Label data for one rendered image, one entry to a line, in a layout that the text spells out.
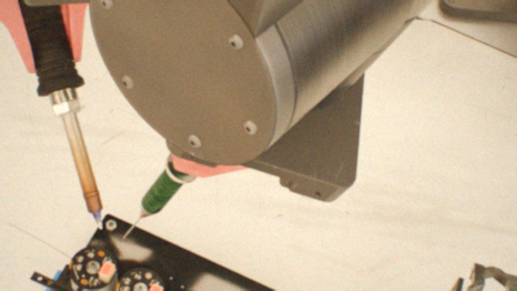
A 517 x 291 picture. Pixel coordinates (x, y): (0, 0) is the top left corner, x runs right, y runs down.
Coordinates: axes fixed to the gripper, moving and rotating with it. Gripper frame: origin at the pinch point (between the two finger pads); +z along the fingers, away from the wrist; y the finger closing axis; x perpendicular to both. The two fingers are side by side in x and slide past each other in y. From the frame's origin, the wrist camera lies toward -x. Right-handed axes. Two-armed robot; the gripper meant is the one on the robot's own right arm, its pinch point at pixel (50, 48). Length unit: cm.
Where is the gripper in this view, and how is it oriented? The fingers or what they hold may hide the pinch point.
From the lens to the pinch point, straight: 53.1
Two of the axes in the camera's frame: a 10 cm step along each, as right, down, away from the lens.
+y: 9.3, -2.6, 2.5
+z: 0.9, 8.4, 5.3
